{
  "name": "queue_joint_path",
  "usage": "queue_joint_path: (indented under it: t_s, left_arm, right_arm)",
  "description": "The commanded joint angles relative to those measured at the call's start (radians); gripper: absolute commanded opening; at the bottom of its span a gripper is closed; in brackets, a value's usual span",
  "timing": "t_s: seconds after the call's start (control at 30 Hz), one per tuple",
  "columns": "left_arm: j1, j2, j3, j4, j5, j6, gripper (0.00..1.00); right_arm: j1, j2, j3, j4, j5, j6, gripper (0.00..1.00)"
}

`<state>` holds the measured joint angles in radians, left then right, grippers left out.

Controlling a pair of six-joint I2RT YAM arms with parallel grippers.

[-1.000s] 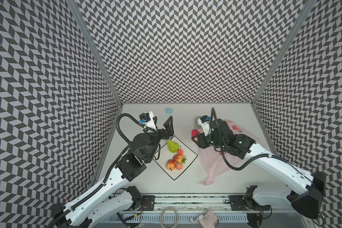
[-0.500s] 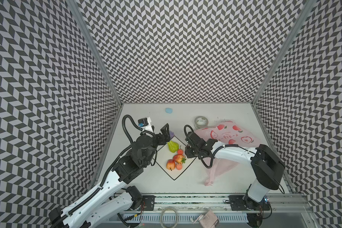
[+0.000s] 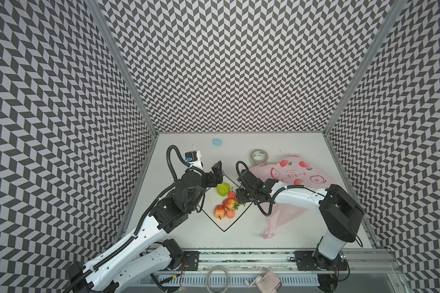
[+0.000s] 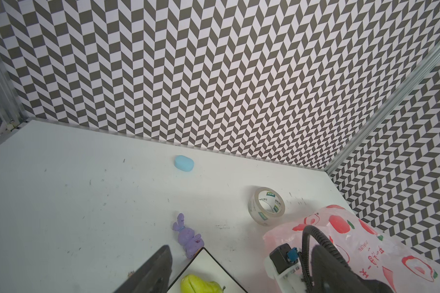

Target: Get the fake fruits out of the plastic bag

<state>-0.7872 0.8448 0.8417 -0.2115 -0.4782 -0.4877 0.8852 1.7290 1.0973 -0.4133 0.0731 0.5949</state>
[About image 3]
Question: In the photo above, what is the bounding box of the green fake pear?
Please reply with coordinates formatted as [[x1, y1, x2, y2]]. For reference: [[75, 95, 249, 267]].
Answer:
[[216, 183, 231, 197]]

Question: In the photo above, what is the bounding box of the fake red yellow mango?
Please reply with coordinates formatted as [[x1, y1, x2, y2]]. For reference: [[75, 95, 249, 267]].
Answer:
[[222, 199, 239, 211]]

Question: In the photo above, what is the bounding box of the pink plastic bag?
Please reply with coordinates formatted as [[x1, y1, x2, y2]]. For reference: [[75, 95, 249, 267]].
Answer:
[[250, 155, 336, 239]]

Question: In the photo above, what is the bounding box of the red fake fruit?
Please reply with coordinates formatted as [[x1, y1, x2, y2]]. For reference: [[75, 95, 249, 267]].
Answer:
[[214, 205, 226, 219]]

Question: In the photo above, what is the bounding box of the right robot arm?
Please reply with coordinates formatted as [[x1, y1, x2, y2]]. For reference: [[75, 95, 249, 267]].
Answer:
[[235, 161, 364, 271]]

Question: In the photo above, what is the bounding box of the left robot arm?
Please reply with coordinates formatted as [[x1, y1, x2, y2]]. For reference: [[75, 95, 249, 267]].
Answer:
[[65, 145, 223, 293]]

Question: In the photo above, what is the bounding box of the white square mat black border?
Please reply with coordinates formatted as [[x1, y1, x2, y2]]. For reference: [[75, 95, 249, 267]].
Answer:
[[199, 175, 251, 232]]

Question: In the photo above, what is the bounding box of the light blue soap piece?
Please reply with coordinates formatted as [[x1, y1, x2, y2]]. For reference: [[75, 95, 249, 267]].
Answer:
[[212, 138, 222, 147]]

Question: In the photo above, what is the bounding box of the clear tape roll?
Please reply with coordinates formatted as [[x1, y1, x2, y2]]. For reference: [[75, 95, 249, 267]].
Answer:
[[249, 149, 269, 166]]

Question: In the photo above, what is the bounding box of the pink box on ledge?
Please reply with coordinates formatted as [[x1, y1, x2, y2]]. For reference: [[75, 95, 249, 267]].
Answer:
[[244, 270, 282, 293]]

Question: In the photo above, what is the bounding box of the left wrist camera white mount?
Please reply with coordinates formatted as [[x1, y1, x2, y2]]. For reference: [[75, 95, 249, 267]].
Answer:
[[185, 150, 203, 170]]

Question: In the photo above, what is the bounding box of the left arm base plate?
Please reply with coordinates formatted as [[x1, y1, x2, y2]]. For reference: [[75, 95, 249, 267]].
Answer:
[[167, 250, 200, 271]]

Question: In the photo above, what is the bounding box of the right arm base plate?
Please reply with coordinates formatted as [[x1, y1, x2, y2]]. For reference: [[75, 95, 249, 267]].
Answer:
[[289, 250, 349, 272]]

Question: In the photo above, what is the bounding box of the coiled grey cable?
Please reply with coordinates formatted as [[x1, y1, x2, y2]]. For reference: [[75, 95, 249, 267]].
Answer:
[[205, 266, 231, 293]]

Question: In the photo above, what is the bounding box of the aluminium front rail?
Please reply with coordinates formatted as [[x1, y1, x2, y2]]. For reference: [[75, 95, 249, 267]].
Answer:
[[146, 248, 404, 275]]

